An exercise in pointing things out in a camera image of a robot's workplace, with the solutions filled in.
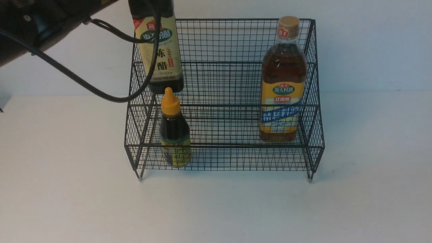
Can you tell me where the small yellow-capped sauce bottle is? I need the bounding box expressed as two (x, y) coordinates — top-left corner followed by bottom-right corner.
(159, 87), (192, 168)

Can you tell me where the dark vinegar bottle gold cap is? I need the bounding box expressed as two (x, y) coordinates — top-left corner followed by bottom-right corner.
(128, 0), (184, 95)

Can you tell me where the amber cooking wine bottle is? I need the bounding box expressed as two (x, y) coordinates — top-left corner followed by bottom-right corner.
(260, 16), (307, 142)

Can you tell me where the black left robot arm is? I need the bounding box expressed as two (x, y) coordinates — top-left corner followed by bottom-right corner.
(1, 0), (114, 51)

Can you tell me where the black wire mesh rack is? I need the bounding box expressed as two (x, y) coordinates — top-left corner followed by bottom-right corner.
(124, 19), (325, 183)

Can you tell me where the black camera cable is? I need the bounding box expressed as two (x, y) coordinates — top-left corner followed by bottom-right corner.
(0, 0), (163, 103)

